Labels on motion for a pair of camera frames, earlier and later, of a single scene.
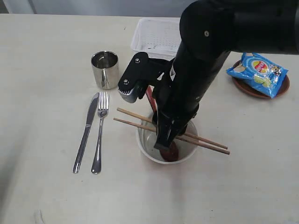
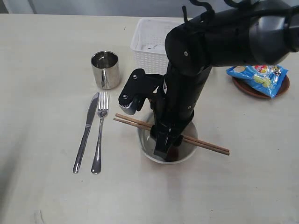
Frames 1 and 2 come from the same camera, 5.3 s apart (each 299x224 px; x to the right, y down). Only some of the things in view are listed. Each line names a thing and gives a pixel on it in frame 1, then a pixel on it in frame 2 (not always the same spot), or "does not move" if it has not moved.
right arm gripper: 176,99 does not move
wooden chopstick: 186,134 → 150,128
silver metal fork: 103,108 does not move
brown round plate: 252,89 does not move
